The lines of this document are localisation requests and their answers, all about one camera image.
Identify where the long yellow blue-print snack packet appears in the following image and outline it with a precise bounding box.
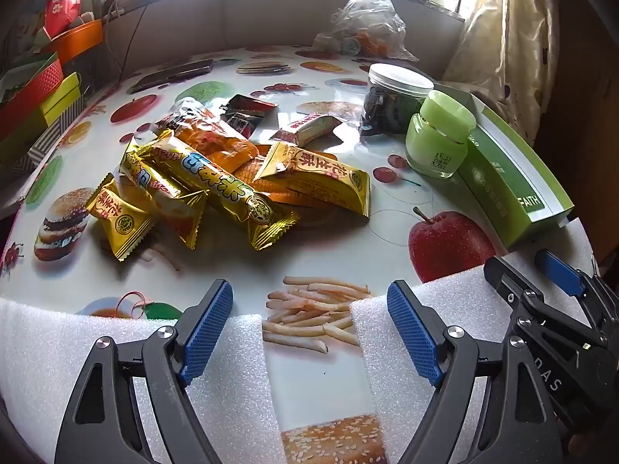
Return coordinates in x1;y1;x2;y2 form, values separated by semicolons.
147;130;301;252

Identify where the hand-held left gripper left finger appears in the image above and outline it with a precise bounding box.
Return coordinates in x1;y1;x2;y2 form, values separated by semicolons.
54;279;234;464

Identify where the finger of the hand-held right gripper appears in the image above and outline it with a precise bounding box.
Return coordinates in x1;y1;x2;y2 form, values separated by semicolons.
535;249;619;349
484;255;574;414

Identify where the clear jar with white lid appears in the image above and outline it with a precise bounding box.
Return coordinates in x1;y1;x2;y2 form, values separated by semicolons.
359;64;435;137

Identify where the green and white box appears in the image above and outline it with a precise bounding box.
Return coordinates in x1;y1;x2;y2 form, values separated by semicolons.
455;92;576;254

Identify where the orange chip snack packet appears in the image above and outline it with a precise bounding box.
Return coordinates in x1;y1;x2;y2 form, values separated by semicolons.
164;99;259;175

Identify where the cream patterned curtain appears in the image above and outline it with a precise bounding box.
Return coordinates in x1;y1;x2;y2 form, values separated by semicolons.
442;0;562;146

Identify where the orange waffle print packet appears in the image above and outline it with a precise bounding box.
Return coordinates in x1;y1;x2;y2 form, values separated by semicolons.
237;145;339;208

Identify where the dark red snack packet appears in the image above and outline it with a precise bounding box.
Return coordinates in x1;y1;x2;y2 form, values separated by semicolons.
226;94;280;117

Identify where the red box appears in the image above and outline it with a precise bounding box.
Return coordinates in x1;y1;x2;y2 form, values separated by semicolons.
0;53;66;138

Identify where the black smartphone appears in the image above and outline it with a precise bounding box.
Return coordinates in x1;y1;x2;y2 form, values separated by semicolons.
127;59;214;94

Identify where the yellow red-print snack packet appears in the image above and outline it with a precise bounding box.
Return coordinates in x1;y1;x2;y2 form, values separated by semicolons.
254;142;372;219

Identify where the white foam sheet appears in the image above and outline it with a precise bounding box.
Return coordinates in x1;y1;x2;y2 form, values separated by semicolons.
348;213;600;464
0;295;286;464

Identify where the green glass jar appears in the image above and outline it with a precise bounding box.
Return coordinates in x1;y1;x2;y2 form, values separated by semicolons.
405;89;478;178

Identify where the long yellow orange-print snack packet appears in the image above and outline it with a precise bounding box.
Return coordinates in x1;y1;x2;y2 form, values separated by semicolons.
118;138;206;251

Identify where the red rubber band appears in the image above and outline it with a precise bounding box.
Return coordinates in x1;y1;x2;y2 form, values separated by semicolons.
116;291;153;320

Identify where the orange box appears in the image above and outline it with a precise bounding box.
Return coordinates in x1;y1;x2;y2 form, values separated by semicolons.
46;19;104;66

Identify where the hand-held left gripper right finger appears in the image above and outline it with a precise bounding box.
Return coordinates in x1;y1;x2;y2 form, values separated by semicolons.
387;279;566;464

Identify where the clear plastic bag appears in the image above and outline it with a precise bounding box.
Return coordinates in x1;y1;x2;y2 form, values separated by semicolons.
312;0;419;61

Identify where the white red-print candy packet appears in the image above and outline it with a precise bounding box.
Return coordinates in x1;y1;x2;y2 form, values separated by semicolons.
272;113;346;147

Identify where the small dark snack packet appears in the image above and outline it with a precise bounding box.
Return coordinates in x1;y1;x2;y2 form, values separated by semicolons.
225;112;257;140

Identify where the small yellow snack packet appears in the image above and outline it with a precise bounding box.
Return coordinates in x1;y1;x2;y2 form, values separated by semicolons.
86;174;158;263

